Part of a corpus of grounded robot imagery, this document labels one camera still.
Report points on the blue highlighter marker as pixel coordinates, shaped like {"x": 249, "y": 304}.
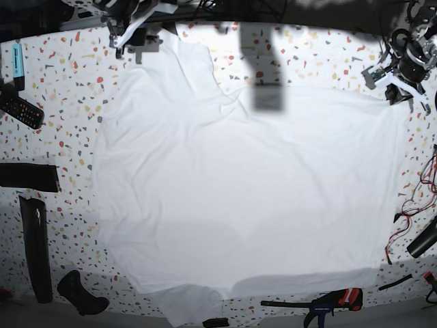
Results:
{"x": 18, "y": 67}

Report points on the small black block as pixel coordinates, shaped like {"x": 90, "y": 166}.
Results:
{"x": 216, "y": 323}

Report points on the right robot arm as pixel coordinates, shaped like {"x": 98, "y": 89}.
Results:
{"x": 359, "y": 16}

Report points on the left-arm white gripper body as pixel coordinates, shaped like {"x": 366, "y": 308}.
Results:
{"x": 129, "y": 28}

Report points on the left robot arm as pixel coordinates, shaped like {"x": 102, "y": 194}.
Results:
{"x": 408, "y": 57}

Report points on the black orange bar clamp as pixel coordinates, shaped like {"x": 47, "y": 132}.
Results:
{"x": 350, "y": 299}

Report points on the right-arm white gripper body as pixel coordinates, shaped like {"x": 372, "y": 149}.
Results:
{"x": 401, "y": 81}

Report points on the white T-shirt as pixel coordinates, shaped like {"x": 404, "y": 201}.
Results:
{"x": 205, "y": 196}

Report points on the black cylinder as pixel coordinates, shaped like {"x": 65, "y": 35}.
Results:
{"x": 424, "y": 241}

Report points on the long black tube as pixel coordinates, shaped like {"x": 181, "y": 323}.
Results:
{"x": 33, "y": 214}

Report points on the black TV remote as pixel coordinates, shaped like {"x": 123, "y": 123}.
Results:
{"x": 23, "y": 111}

